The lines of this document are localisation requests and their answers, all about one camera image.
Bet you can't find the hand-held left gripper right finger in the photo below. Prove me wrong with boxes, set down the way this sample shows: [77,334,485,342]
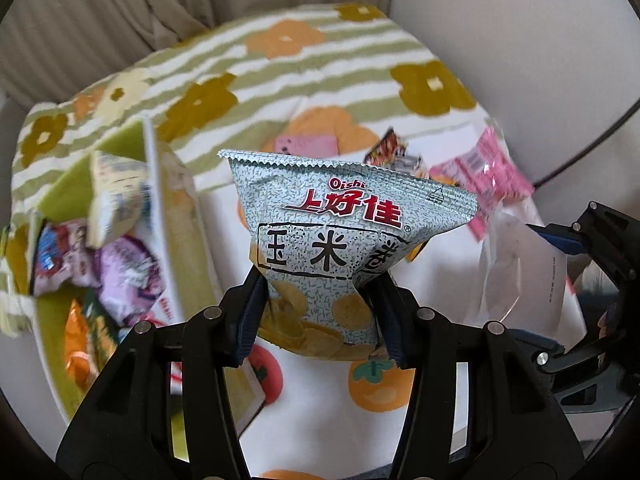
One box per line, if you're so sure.
[360,272,586,480]

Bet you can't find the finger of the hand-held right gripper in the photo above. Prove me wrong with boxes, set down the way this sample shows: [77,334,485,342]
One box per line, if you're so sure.
[530,201,640,283]
[506,329,613,378]

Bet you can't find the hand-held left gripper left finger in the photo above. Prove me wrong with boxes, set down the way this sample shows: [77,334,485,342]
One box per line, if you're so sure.
[55,265,271,480]

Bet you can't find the grey chip bag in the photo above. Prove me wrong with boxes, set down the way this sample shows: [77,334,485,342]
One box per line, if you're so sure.
[217,149,480,362]

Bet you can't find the purple snack packet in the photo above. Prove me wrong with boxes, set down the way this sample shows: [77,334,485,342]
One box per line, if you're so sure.
[95,235,168,326]

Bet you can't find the green cardboard box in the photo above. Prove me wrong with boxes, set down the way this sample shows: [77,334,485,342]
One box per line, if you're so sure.
[25,117,226,431]

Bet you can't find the pale green snack packet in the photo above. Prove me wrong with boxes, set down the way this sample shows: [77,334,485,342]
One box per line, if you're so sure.
[220,360,273,436]

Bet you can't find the clear plastic bag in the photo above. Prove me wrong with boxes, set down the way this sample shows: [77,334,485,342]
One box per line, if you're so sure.
[470,200,588,346]

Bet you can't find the pink checkered snack packet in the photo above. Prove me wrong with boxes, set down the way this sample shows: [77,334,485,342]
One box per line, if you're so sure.
[430,127,536,241]

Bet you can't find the dark green snack packet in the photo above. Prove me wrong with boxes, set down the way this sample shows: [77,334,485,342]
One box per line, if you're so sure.
[82,290,121,376]

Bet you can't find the orange snack packet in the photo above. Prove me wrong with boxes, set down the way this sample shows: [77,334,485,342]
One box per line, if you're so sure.
[64,300,101,393]

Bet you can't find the white yellow snack packet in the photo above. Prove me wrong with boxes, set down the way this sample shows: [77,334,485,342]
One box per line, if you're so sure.
[87,152,153,248]

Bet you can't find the black red snack packet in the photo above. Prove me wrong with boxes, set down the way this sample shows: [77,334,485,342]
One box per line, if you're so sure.
[364,127,426,176]

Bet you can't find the blue pink snack packet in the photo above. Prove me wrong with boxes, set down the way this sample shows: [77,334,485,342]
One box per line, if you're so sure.
[32,220,101,296]

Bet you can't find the floral striped blanket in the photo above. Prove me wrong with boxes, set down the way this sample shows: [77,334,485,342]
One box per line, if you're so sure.
[0,2,478,331]

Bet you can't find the beige curtain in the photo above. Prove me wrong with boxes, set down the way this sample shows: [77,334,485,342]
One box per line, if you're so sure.
[0,0,396,106]

